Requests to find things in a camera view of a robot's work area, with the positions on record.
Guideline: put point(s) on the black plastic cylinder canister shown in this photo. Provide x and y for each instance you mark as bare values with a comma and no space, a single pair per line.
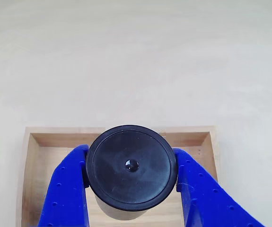
126,184

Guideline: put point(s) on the shallow wooden box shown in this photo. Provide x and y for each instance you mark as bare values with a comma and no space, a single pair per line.
35,165

